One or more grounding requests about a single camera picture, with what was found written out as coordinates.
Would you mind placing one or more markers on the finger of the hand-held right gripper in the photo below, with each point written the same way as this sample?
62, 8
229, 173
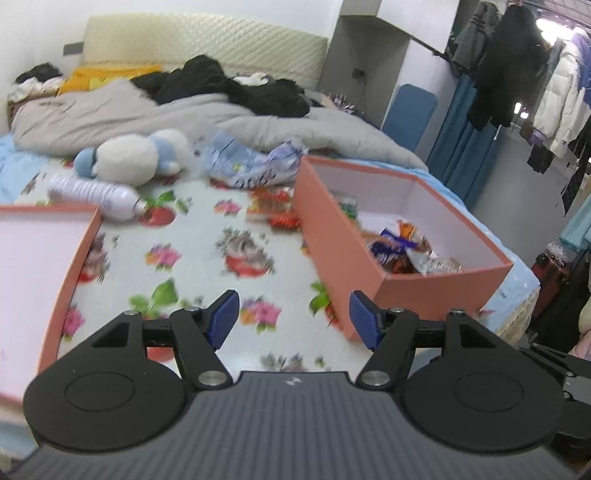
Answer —
554, 360

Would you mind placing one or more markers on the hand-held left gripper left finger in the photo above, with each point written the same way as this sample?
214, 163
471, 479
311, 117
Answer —
224, 318

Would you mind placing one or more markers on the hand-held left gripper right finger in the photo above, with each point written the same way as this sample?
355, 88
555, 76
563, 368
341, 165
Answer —
364, 323

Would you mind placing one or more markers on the purple snack packet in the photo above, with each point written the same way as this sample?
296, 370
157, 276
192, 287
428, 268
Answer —
388, 247

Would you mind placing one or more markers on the clear plastic snack packet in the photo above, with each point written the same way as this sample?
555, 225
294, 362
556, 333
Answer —
436, 265

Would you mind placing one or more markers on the pink cardboard box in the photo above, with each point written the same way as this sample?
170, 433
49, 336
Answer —
332, 221

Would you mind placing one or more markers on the green orange snack packet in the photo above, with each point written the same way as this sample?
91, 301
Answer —
348, 206

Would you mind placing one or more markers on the dark red suitcase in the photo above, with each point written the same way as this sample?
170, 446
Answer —
551, 277

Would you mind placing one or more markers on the fruit printed bed sheet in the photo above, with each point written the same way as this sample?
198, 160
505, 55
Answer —
194, 240

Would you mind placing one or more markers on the orange striped snack packet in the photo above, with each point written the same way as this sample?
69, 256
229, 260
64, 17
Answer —
411, 230

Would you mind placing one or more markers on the red orange snack packet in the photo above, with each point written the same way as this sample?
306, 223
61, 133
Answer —
284, 222
272, 197

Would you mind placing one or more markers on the teal cloth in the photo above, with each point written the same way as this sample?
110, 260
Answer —
577, 226

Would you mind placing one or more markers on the light blue plastic bag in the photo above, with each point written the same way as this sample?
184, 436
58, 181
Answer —
240, 166

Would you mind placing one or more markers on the white plastic bottle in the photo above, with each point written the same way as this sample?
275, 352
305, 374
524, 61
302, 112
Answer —
92, 194

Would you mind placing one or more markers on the white blue plush toy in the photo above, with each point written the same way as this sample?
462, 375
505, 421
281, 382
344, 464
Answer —
124, 159

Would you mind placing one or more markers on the blue curtain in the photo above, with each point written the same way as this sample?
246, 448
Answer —
461, 147

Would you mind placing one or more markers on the pink box lid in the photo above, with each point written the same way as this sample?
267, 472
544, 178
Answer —
27, 277

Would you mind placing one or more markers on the dark hanging clothes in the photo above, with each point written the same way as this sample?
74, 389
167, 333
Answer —
540, 154

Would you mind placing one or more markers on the blue padded board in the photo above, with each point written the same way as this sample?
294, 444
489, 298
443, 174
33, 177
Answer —
411, 115

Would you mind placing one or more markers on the striped dark cloth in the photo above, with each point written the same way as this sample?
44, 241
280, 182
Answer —
346, 104

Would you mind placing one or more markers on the grey blanket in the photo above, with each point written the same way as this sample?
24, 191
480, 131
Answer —
115, 115

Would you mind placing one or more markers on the small white cloth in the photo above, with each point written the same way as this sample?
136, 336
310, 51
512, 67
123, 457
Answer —
251, 80

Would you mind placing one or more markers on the black clothes pile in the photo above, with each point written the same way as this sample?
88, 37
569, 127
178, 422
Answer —
203, 78

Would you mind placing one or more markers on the light blue bedsheet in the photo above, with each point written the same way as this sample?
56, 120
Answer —
18, 166

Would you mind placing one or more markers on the white hanging jacket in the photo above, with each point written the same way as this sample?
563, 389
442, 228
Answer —
561, 101

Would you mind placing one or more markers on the yellow cloth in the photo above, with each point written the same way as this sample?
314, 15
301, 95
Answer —
92, 79

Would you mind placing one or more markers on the cream quilted headboard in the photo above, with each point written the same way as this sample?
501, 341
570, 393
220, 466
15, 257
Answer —
184, 41

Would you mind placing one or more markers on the black hanging coat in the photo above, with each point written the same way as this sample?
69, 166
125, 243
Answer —
508, 60

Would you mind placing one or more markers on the white and black clothes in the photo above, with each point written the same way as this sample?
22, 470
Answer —
37, 84

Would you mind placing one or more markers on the purple hanging garment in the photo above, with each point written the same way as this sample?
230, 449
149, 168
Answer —
582, 55

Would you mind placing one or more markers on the grey hanging jacket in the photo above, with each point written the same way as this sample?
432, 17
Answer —
475, 32

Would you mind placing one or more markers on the black wall plug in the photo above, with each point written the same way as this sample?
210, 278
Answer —
358, 73

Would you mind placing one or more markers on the white wall cabinet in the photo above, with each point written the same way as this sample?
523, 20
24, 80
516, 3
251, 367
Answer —
415, 18

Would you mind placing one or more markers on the grey wall switch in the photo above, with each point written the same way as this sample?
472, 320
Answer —
73, 48

